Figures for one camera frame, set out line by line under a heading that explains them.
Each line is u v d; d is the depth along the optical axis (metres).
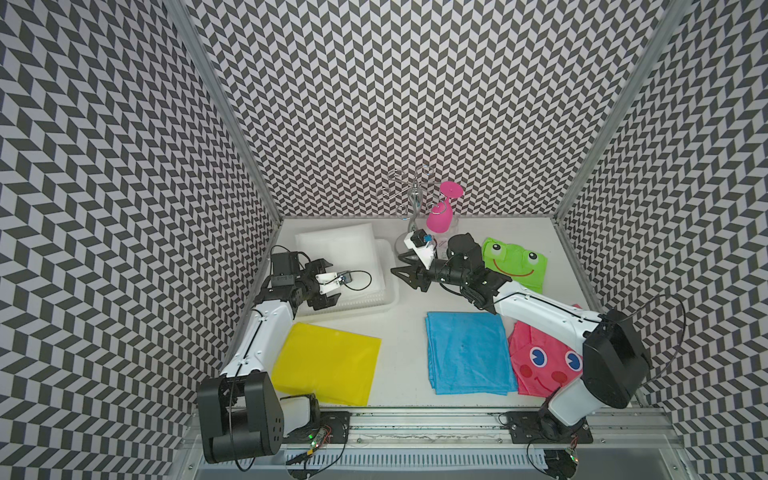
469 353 0.84
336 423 0.71
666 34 0.70
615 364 0.43
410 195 0.89
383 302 0.83
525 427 0.74
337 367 0.83
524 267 1.02
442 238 0.64
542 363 0.81
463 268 0.62
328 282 0.71
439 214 0.94
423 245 0.64
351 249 0.95
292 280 0.64
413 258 0.69
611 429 0.75
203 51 0.78
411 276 0.69
